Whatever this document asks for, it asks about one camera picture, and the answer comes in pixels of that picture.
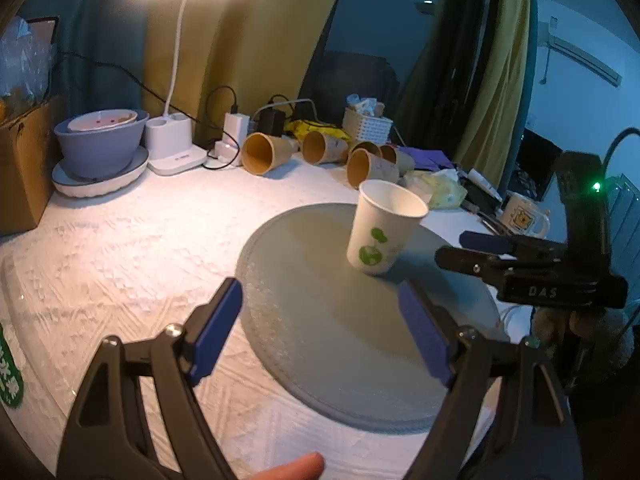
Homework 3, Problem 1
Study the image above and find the white paper cup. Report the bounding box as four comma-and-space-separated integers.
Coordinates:
346, 180, 428, 275

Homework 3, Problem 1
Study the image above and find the plain brown cup near tissues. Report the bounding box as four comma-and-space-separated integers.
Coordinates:
380, 144, 416, 176

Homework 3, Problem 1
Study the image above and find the brown cup behind front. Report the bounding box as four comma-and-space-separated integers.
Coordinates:
348, 141, 382, 157

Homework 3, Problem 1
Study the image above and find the printed brown cup front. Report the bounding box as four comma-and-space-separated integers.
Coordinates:
346, 148, 400, 188

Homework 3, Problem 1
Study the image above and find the printed brown cup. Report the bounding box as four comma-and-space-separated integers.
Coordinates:
302, 131, 348, 166
346, 148, 400, 188

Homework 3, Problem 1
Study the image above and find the printed brown cup far left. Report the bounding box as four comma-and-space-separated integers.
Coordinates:
302, 131, 348, 166

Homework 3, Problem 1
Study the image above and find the plain brown cup near lamp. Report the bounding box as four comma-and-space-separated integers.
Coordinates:
241, 132, 299, 176

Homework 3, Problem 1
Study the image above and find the fingertip at bottom edge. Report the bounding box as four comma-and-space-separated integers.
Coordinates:
250, 452, 326, 480

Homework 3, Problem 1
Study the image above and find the cream mug yellow print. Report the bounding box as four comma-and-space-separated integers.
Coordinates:
498, 192, 551, 238

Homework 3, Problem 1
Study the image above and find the white tube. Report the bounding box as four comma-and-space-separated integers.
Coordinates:
468, 168, 503, 202

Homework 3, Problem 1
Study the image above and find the yellow green tissue pack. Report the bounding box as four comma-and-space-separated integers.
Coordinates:
401, 169, 468, 210

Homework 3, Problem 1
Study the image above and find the black television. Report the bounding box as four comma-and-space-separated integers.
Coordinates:
508, 129, 563, 202

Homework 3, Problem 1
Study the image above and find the purple cloth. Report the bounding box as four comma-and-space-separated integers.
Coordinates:
399, 146, 454, 172

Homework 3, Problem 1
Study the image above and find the green white sticker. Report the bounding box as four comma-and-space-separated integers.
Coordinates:
0, 325, 25, 408

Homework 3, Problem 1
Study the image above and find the white textured table cloth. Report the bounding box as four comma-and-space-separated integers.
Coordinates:
1, 158, 423, 479

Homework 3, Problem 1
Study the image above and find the white woven basket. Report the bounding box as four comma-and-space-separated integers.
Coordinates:
342, 94, 393, 144

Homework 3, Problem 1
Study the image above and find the round grey placemat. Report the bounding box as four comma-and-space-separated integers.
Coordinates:
235, 204, 506, 434

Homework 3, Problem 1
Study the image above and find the white air conditioner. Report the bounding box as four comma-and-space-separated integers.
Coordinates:
548, 35, 623, 88

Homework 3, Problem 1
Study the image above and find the white plate under bowl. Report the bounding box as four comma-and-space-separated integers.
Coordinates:
51, 146, 149, 198

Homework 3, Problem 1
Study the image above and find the black power adapter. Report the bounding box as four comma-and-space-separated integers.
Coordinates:
257, 107, 286, 138

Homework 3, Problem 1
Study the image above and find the white charger plug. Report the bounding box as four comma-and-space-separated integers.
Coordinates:
214, 112, 250, 166

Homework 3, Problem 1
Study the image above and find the purple bowl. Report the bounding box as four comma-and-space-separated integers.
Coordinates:
54, 108, 149, 180

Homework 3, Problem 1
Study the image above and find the cardboard box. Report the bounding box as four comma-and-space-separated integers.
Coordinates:
0, 96, 66, 235

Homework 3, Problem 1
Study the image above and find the yellow curtain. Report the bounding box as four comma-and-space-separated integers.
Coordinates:
142, 0, 532, 189

